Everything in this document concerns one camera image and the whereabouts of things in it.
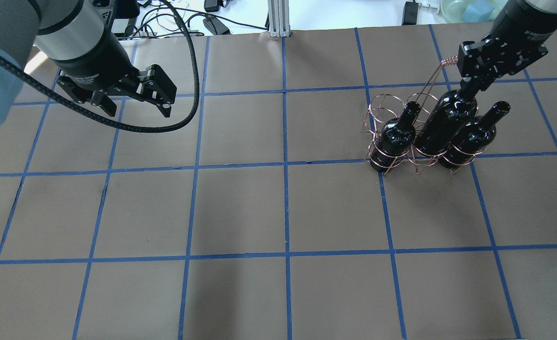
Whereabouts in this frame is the copper wire wine basket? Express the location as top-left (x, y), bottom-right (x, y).
top-left (361, 56), bottom-right (489, 176)

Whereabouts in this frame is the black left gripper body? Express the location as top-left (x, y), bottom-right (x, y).
top-left (47, 33), bottom-right (177, 105)

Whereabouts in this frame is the green glass plate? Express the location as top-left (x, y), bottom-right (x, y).
top-left (439, 0), bottom-right (502, 23)

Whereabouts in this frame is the black power adapter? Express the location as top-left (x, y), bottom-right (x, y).
top-left (401, 0), bottom-right (419, 26)

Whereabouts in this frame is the dark wine bottle in basket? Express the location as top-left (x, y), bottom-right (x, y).
top-left (370, 101), bottom-right (421, 173)

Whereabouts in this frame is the dark wine bottle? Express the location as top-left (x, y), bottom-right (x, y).
top-left (414, 90), bottom-right (478, 157)
top-left (370, 101), bottom-right (421, 173)

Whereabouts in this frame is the aluminium frame post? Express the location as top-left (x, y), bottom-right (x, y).
top-left (267, 0), bottom-right (291, 37)

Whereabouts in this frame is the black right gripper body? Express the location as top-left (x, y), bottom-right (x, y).
top-left (457, 9), bottom-right (549, 80)

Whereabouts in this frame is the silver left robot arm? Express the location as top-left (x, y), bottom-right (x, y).
top-left (0, 0), bottom-right (183, 133)

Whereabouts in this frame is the blue foam block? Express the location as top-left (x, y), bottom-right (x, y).
top-left (461, 0), bottom-right (495, 22)

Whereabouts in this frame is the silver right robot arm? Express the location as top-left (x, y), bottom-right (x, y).
top-left (457, 0), bottom-right (557, 101)

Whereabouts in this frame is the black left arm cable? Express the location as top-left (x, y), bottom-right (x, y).
top-left (0, 0), bottom-right (200, 134)

